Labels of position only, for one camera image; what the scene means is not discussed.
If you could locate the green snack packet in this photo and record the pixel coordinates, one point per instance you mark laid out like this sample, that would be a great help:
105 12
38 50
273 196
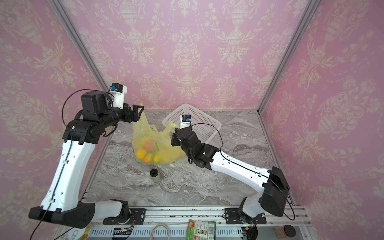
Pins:
200 230

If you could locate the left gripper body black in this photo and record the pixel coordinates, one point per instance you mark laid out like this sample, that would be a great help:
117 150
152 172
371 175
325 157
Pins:
127 116

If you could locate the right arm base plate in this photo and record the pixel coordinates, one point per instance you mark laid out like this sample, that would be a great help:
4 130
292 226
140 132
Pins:
234 216

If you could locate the white plastic basket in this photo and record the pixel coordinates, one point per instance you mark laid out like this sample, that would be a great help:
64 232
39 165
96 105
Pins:
204 125

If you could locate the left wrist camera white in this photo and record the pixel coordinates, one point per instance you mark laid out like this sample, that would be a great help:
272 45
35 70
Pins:
118 91

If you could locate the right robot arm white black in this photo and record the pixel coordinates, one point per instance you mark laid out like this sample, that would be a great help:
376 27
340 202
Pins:
271 186

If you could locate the brown jar black lid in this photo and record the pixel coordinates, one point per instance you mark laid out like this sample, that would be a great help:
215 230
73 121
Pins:
286 231

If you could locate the small black lid jar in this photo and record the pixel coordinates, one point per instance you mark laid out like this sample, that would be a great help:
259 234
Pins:
155 175

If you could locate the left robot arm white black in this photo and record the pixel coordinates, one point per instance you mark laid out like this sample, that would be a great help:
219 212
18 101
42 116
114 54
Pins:
61 204

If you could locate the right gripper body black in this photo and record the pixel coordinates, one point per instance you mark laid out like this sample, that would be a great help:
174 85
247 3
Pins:
180 138

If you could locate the yellow plastic bag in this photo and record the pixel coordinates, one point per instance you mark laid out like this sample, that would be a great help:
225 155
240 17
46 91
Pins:
152 146

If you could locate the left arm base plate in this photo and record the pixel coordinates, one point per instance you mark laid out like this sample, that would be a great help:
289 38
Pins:
135 216

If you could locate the aluminium front rail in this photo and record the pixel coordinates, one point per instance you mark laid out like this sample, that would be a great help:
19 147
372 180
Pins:
180 215

